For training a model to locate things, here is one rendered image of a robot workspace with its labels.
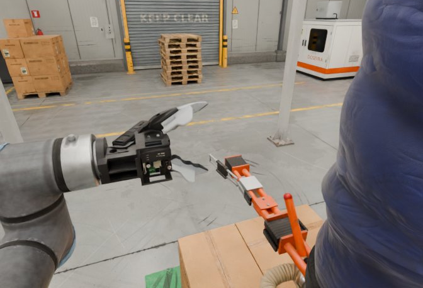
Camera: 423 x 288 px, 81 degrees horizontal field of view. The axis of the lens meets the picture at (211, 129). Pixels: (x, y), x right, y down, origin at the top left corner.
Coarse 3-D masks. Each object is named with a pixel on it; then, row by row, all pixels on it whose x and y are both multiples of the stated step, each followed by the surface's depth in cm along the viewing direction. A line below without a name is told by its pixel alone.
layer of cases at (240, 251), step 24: (312, 216) 175; (192, 240) 156; (216, 240) 156; (240, 240) 156; (264, 240) 156; (312, 240) 156; (192, 264) 142; (216, 264) 142; (240, 264) 142; (264, 264) 142
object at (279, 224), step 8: (272, 216) 71; (280, 216) 72; (264, 224) 70; (272, 224) 70; (280, 224) 70; (288, 224) 70; (264, 232) 71; (272, 232) 66; (280, 232) 67; (288, 232) 67; (304, 232) 66; (272, 240) 68; (280, 240) 64; (288, 240) 65; (304, 240) 67; (280, 248) 65
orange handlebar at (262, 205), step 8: (240, 176) 92; (248, 176) 92; (264, 192) 83; (256, 200) 79; (264, 200) 79; (272, 200) 79; (256, 208) 78; (264, 208) 76; (272, 208) 77; (264, 216) 74; (288, 248) 64; (296, 256) 61; (296, 264) 60; (304, 264) 59; (304, 272) 58
